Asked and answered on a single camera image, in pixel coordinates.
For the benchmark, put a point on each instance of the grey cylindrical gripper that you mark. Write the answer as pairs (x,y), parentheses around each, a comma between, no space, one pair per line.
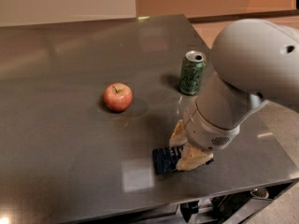
(204,132)

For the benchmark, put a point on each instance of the dark blue rxbar wrapper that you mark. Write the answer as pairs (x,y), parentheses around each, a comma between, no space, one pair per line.
(165,159)

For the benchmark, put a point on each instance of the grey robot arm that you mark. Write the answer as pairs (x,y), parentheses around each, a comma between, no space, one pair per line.
(255,61)

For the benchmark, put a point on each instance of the green soda can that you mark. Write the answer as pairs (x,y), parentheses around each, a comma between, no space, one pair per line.
(192,69)

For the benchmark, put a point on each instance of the black under-table equipment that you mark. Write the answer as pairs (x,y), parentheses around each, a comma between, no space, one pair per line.
(234,208)

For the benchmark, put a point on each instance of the red apple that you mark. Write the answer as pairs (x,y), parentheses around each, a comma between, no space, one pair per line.
(118,97)

